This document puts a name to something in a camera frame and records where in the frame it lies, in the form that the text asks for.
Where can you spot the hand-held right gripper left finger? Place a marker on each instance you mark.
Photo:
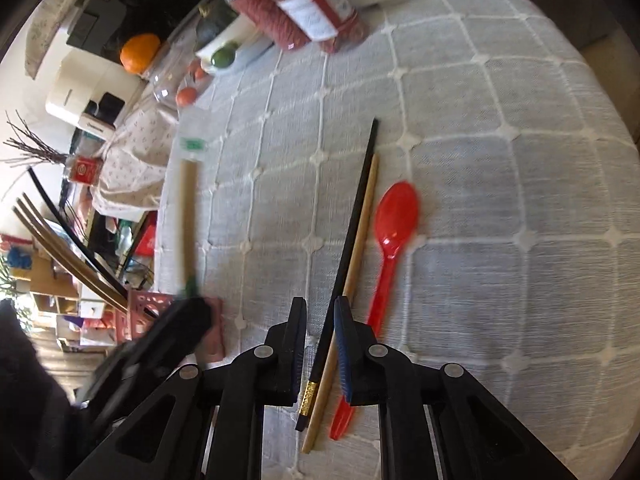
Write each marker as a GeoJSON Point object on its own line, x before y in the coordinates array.
{"type": "Point", "coordinates": [299, 320]}

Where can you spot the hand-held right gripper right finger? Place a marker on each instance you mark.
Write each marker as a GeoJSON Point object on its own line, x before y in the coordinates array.
{"type": "Point", "coordinates": [345, 350]}

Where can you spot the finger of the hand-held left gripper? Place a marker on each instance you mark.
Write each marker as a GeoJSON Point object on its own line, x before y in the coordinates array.
{"type": "Point", "coordinates": [182, 325]}

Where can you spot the pink perforated plastic basket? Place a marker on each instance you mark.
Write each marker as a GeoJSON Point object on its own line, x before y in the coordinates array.
{"type": "Point", "coordinates": [216, 330]}

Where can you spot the black chopstick with gold band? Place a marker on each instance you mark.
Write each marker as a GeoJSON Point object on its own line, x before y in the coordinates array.
{"type": "Point", "coordinates": [354, 210]}

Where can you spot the red plastic spoon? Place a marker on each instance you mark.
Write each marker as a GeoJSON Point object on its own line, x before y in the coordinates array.
{"type": "Point", "coordinates": [397, 215]}

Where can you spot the bundle of wooden chopsticks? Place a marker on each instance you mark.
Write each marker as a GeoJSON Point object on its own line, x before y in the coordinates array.
{"type": "Point", "coordinates": [55, 250]}

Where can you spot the single light wooden chopstick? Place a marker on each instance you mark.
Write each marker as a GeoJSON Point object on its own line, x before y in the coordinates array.
{"type": "Point", "coordinates": [369, 185]}

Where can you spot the person's left forearm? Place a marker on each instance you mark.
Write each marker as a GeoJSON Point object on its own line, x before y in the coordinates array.
{"type": "Point", "coordinates": [30, 400]}

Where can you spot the red cardboard box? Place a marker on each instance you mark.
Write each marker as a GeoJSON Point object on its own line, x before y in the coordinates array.
{"type": "Point", "coordinates": [146, 242]}

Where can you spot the wooden low cabinet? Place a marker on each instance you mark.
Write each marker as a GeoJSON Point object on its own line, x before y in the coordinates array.
{"type": "Point", "coordinates": [50, 300]}

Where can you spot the floral side table cloth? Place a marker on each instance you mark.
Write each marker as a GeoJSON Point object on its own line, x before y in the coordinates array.
{"type": "Point", "coordinates": [135, 160]}

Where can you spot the red tin jar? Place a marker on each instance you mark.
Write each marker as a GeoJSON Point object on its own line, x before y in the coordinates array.
{"type": "Point", "coordinates": [85, 170]}

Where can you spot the dry dark branches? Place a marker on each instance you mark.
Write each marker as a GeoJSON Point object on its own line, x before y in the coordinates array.
{"type": "Point", "coordinates": [35, 150]}

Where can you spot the small tangerine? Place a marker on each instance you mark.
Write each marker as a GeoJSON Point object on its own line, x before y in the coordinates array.
{"type": "Point", "coordinates": [199, 74]}
{"type": "Point", "coordinates": [186, 96]}

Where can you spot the grey checkered tablecloth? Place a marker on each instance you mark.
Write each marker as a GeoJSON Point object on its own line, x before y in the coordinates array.
{"type": "Point", "coordinates": [500, 160]}

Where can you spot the clear glass jar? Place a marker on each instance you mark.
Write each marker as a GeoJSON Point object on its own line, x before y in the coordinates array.
{"type": "Point", "coordinates": [167, 75]}

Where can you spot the cream air fryer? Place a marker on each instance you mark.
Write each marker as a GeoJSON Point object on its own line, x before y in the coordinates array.
{"type": "Point", "coordinates": [75, 90]}

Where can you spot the large orange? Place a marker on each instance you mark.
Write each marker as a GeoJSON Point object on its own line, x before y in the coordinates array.
{"type": "Point", "coordinates": [140, 53]}

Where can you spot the labelled jar of red dates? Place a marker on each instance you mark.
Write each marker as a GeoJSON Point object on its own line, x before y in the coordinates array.
{"type": "Point", "coordinates": [345, 25]}

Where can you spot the dark green squash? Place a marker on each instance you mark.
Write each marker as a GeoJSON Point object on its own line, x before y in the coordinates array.
{"type": "Point", "coordinates": [212, 22]}

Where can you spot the glass jar of red berries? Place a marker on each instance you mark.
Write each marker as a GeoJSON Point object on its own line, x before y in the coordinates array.
{"type": "Point", "coordinates": [265, 10]}

